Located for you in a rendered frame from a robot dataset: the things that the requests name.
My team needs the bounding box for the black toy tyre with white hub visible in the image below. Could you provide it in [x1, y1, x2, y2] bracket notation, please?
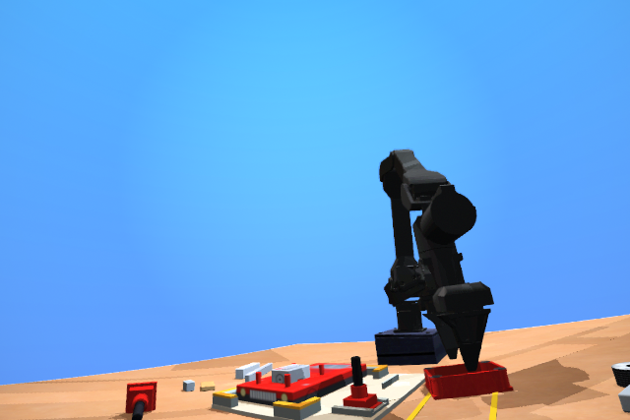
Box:
[611, 362, 630, 388]

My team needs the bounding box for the red hood shell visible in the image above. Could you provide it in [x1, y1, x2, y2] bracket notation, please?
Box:
[423, 360, 513, 400]

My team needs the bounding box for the yellow rectangular frame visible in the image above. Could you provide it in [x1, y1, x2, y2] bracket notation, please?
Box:
[407, 392, 498, 420]

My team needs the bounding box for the small tan block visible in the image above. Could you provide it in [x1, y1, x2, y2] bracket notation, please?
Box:
[200, 381, 216, 391]

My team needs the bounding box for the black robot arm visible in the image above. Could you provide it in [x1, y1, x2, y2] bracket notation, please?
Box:
[379, 149, 477, 332]

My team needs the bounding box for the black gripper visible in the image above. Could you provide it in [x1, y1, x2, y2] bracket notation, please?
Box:
[417, 248, 494, 372]

